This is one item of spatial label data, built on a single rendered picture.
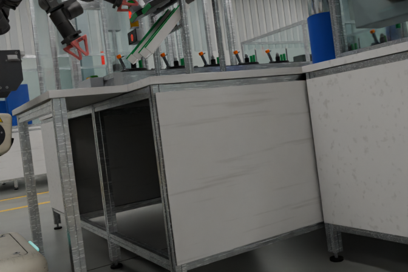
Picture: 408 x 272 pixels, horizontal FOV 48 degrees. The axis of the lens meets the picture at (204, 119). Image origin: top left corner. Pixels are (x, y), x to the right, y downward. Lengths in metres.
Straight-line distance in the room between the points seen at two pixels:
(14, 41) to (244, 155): 9.13
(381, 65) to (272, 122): 0.49
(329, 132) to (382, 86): 0.33
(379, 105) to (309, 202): 0.55
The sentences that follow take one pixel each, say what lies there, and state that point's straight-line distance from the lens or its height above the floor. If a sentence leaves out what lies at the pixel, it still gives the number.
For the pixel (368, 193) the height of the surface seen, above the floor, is 0.32.
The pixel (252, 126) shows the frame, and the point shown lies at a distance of 1.87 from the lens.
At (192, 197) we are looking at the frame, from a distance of 1.72.
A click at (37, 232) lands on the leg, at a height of 0.20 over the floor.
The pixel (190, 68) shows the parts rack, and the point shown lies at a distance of 1.99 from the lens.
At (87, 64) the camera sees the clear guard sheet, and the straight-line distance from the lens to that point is 3.79.
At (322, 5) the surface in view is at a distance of 2.38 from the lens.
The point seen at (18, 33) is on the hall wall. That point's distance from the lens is 10.74.
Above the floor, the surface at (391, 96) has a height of 0.68.
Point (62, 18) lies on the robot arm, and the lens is 1.90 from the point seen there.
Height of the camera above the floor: 0.68
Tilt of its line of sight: level
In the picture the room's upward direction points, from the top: 7 degrees counter-clockwise
